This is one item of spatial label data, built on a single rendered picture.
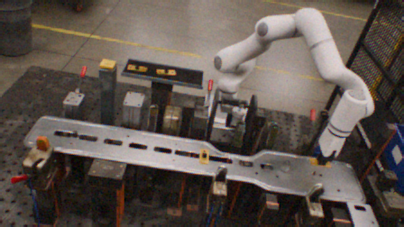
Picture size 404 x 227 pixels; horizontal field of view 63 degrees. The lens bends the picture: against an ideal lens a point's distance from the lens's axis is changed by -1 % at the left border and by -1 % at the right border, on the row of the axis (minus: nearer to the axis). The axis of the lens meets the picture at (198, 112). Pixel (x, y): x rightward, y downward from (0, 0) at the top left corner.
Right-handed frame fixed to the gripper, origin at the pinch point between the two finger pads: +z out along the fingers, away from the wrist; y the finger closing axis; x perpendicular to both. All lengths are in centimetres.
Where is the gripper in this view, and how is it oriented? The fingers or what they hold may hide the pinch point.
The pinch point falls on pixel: (322, 158)
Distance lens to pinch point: 144.1
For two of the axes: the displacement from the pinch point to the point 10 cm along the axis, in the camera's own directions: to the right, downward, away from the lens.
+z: -1.6, 7.8, 6.0
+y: -0.6, 6.0, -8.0
